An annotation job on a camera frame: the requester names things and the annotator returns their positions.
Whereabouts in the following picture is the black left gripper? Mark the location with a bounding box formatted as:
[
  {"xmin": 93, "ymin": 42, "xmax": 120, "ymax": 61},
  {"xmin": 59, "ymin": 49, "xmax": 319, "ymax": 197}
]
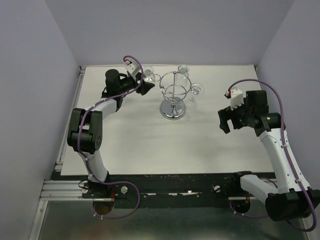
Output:
[{"xmin": 117, "ymin": 71, "xmax": 155, "ymax": 95}]

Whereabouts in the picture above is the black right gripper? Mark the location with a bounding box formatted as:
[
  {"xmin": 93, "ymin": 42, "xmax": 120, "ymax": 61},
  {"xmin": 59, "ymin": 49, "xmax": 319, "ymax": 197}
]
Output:
[{"xmin": 218, "ymin": 97, "xmax": 254, "ymax": 133}]

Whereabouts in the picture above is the clear wine glass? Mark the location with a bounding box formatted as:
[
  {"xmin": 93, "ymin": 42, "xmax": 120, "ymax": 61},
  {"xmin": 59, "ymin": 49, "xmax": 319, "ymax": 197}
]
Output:
[
  {"xmin": 143, "ymin": 66, "xmax": 158, "ymax": 82},
  {"xmin": 187, "ymin": 83, "xmax": 205, "ymax": 107},
  {"xmin": 176, "ymin": 65, "xmax": 189, "ymax": 87}
]

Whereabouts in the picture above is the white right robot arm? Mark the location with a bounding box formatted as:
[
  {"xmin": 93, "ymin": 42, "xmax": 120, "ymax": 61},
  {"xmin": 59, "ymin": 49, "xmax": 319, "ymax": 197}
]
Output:
[{"xmin": 218, "ymin": 88, "xmax": 320, "ymax": 221}]

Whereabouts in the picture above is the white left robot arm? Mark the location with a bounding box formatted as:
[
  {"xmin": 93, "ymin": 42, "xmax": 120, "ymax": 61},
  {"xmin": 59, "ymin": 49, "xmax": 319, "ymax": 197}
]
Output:
[{"xmin": 67, "ymin": 69, "xmax": 155, "ymax": 198}]

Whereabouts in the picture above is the chrome wine glass rack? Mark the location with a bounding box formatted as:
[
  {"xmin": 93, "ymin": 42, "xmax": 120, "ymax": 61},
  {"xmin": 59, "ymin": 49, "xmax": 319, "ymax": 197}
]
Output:
[{"xmin": 159, "ymin": 71, "xmax": 192, "ymax": 121}]

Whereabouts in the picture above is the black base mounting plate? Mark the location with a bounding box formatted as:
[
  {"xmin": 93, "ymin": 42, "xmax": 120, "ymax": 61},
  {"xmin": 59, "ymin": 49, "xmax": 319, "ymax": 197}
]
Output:
[{"xmin": 82, "ymin": 172, "xmax": 261, "ymax": 210}]

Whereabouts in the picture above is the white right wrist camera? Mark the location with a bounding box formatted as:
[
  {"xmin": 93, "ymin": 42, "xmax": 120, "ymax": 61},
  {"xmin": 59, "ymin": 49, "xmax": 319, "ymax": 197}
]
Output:
[{"xmin": 224, "ymin": 87, "xmax": 244, "ymax": 111}]

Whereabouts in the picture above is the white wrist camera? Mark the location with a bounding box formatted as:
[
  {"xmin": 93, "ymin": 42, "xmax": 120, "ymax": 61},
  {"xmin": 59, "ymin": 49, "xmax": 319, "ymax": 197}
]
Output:
[
  {"xmin": 224, "ymin": 87, "xmax": 244, "ymax": 111},
  {"xmin": 124, "ymin": 60, "xmax": 140, "ymax": 79}
]

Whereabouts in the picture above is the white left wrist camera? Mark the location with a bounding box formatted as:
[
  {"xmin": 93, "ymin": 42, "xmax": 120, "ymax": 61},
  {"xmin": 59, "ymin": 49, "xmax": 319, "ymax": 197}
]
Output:
[{"xmin": 124, "ymin": 60, "xmax": 140, "ymax": 79}]

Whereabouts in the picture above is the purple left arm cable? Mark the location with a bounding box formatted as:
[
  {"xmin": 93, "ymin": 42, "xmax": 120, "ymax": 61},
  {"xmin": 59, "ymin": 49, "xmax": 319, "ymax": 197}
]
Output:
[{"xmin": 77, "ymin": 54, "xmax": 145, "ymax": 221}]

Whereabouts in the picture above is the left aluminium frame rail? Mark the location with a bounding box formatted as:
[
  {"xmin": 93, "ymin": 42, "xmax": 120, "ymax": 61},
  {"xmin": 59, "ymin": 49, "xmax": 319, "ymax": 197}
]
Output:
[{"xmin": 39, "ymin": 66, "xmax": 86, "ymax": 202}]

